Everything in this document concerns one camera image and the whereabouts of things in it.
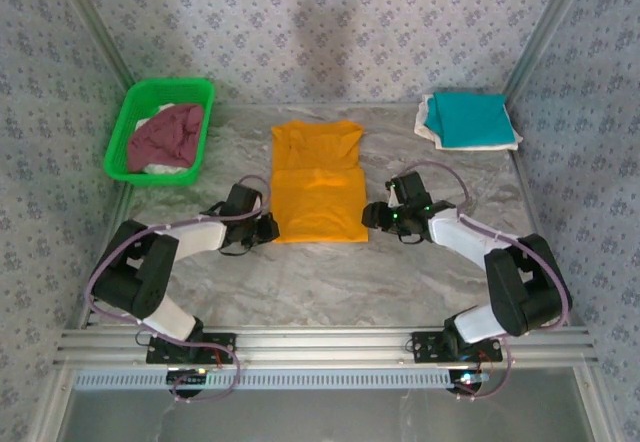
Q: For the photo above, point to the orange t-shirt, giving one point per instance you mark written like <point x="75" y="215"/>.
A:
<point x="320" y="202"/>

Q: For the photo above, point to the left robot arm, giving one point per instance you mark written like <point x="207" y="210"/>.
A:
<point x="145" y="272"/>

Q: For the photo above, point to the maroon t-shirt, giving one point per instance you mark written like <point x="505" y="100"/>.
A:
<point x="165" y="134"/>

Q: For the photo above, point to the folded white t-shirt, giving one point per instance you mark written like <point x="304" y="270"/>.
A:
<point x="500" y="146"/>

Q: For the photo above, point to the folded teal t-shirt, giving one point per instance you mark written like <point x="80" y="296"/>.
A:
<point x="470" y="117"/>

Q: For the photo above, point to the green plastic basket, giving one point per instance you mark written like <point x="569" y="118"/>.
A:
<point x="117" y="159"/>

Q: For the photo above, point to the small controller board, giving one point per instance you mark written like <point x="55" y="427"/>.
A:
<point x="467" y="378"/>
<point x="187" y="374"/>

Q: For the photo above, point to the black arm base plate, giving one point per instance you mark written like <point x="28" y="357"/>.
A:
<point x="170" y="349"/>
<point x="430" y="347"/>

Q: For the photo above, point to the aluminium rail beam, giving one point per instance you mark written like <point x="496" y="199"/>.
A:
<point x="325" y="347"/>

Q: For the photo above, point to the aluminium corner post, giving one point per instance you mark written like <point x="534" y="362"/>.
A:
<point x="545" y="27"/>

